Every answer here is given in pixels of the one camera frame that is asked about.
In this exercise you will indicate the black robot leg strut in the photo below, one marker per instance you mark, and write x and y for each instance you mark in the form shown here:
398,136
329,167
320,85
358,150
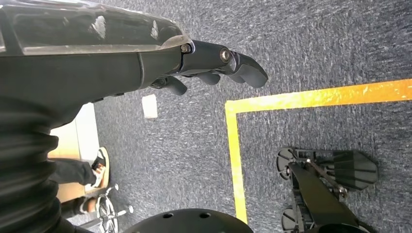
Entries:
318,199

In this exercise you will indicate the yellow floor tape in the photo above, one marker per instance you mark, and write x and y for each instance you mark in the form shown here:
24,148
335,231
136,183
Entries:
235,154

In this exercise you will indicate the light wooden desk panel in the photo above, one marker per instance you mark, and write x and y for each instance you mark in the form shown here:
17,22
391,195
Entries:
77,138

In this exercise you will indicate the chrome chair wheel base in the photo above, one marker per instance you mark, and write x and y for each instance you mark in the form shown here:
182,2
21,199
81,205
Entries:
108,209

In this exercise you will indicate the round black robot part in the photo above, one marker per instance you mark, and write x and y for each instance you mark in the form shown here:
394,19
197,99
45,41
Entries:
190,223

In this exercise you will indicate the person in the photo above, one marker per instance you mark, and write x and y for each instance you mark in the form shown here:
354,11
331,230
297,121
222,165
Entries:
80,172

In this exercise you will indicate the white floor tag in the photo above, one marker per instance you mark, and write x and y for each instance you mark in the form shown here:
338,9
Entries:
149,106

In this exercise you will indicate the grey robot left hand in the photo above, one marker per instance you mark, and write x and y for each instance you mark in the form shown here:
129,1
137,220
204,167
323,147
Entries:
80,64

